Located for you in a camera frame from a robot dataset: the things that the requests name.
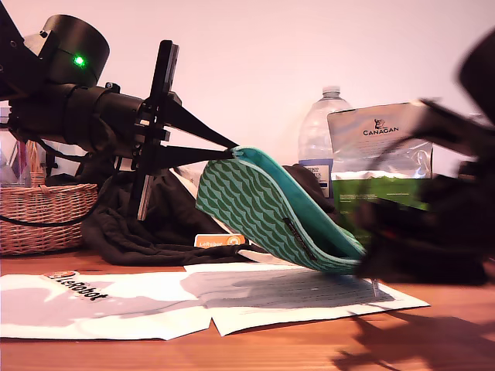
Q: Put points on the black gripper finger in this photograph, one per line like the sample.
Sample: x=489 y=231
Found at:
x=425 y=259

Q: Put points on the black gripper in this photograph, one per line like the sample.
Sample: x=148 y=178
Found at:
x=123 y=112

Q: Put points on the green wave-patterned zipper pouch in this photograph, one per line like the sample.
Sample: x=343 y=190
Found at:
x=251 y=193

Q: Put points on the black hoodie with grey lining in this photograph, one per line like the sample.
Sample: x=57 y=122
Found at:
x=154 y=232

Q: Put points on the small rectangular LeRobot sticker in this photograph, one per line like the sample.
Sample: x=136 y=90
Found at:
x=216 y=242

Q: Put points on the silver and green Canagan bag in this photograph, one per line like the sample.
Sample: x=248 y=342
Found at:
x=371 y=154

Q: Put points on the large clear water bottle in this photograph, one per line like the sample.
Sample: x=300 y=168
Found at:
x=315 y=131

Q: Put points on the printed white paper sheet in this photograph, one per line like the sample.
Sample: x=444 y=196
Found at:
x=270 y=317

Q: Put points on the clear plastic container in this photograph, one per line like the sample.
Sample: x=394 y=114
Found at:
x=11 y=166

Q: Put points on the white LeRobot text sticker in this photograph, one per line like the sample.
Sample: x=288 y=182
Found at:
x=77 y=288

